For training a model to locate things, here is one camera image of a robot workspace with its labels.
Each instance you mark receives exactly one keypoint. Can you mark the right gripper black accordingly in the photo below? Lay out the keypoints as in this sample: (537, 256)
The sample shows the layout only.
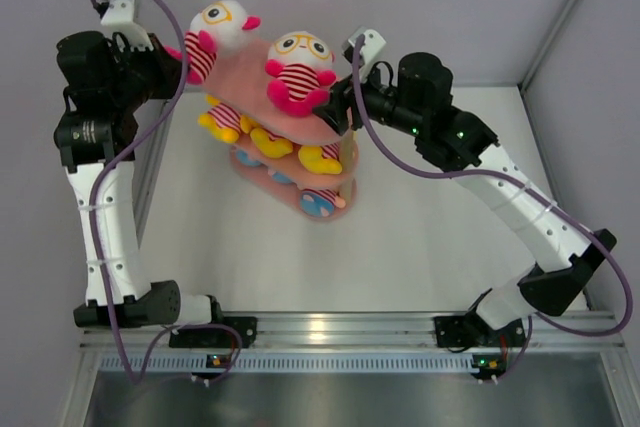
(335, 112)

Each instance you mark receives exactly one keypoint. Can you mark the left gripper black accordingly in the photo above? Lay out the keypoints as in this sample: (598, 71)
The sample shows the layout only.
(167, 69)

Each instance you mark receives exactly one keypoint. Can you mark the white plush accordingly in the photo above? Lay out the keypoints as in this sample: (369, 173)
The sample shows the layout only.
(301, 67)
(221, 29)

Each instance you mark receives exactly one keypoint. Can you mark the yellow plush toy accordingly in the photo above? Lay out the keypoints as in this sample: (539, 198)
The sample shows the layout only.
(225, 123)
(269, 144)

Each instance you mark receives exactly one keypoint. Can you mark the peach-faced plush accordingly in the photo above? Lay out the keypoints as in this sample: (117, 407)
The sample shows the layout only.
(320, 203)

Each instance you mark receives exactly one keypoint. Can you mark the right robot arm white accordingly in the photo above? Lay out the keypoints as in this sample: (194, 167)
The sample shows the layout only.
(566, 254)

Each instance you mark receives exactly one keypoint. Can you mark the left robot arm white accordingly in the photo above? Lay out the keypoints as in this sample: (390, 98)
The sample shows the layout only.
(108, 79)

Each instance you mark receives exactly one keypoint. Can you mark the blue-shorts plush on bottom shelf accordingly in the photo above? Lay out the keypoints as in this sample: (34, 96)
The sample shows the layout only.
(247, 160)

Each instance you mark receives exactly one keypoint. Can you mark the blue-shorts plush on shelf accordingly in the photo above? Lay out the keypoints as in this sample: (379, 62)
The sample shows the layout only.
(279, 177)
(247, 160)

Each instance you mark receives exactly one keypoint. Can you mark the pink three-tier shelf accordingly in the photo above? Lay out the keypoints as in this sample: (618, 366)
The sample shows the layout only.
(260, 104)

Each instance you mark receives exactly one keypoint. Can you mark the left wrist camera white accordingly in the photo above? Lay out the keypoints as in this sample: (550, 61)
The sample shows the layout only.
(119, 22)

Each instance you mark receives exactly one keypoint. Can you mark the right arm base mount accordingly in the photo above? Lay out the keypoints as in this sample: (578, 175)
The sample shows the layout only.
(461, 333)

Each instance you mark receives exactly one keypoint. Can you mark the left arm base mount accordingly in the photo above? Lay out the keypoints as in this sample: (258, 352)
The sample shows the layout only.
(234, 334)

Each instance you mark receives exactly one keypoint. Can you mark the perforated cable tray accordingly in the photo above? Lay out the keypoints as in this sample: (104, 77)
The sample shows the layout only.
(254, 362)

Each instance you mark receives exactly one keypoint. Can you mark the aluminium frame rail front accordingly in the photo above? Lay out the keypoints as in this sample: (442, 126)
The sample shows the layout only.
(404, 331)

